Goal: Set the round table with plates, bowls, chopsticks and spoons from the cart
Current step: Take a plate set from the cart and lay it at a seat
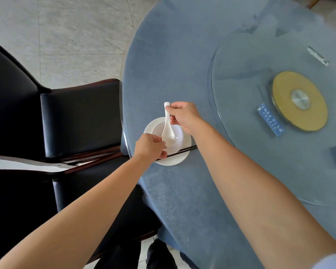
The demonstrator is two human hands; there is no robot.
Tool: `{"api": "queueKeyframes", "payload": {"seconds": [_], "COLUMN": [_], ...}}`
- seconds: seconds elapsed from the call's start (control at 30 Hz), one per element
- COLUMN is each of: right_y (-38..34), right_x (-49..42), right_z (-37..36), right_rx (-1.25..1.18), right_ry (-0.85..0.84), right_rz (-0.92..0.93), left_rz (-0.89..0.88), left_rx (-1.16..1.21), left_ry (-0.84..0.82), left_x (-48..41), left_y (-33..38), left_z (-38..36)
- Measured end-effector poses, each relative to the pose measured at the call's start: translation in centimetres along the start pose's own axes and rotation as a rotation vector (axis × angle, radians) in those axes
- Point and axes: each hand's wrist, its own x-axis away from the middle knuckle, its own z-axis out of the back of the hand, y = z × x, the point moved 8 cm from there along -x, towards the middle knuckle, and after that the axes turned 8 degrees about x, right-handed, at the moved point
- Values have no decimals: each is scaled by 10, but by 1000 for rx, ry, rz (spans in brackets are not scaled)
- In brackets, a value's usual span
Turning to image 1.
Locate person's left hand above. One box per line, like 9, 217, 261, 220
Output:
133, 133, 168, 163

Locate person's right hand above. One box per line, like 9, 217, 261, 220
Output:
165, 101, 205, 135

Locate white ceramic spoon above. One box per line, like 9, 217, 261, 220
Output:
161, 102, 177, 143

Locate black chopstick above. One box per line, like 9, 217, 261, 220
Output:
167, 147, 198, 159
167, 146, 197, 158

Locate person's left forearm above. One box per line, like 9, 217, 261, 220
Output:
0, 153, 157, 269

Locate person's right forearm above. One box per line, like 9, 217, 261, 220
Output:
190, 120, 336, 269

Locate white ceramic plate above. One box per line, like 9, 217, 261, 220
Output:
144, 118, 192, 166

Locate white ceramic bowl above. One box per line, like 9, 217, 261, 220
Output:
152, 117, 185, 148

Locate blue tablecloth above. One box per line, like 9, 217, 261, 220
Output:
120, 0, 336, 269

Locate round glass turntable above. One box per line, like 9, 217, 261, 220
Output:
211, 22, 336, 206

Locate blue label tag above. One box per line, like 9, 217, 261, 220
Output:
257, 103, 285, 137

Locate black leather chair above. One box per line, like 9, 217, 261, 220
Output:
0, 36, 124, 163
0, 156, 161, 264

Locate black shoe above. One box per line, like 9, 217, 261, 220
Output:
146, 239, 177, 269

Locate yellow round turntable base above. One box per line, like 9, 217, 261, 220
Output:
271, 71, 329, 132

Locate black trouser leg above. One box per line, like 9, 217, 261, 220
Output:
94, 240, 142, 269

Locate small silver metal piece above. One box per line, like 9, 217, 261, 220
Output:
307, 47, 329, 67

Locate white shirt sleeve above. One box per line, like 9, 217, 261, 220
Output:
311, 253, 336, 269

